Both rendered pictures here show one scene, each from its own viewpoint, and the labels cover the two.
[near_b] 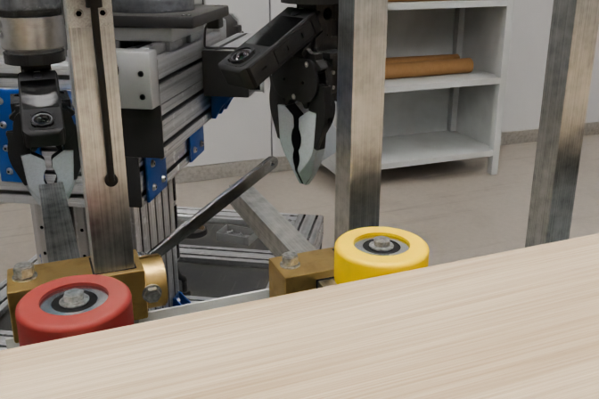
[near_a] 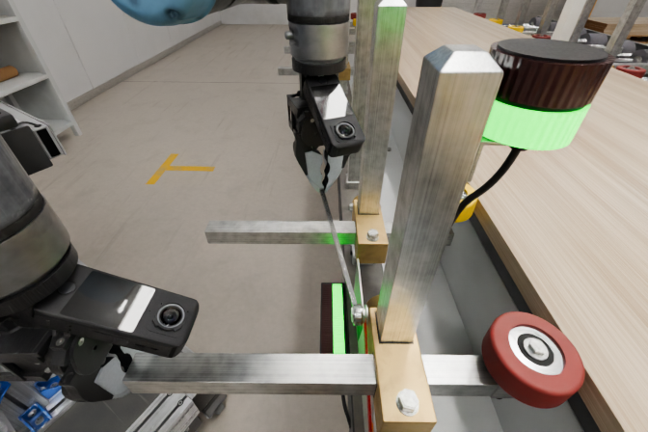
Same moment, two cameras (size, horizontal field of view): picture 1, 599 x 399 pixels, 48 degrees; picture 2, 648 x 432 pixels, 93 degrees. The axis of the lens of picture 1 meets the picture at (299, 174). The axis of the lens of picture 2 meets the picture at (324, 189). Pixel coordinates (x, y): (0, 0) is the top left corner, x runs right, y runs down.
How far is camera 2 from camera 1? 0.68 m
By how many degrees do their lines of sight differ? 61
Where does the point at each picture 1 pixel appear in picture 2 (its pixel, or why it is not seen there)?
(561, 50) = (364, 59)
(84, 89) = (445, 229)
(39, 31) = (51, 231)
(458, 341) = (546, 202)
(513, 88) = not seen: hidden behind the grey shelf
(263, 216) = (281, 229)
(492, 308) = (514, 184)
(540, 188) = not seen: hidden behind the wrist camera
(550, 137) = (362, 104)
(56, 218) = (249, 367)
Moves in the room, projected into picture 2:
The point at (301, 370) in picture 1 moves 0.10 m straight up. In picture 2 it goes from (587, 255) to (634, 194)
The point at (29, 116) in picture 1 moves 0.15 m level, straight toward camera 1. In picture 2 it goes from (152, 328) to (336, 329)
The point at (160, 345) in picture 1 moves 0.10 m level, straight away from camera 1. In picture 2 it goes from (577, 307) to (481, 294)
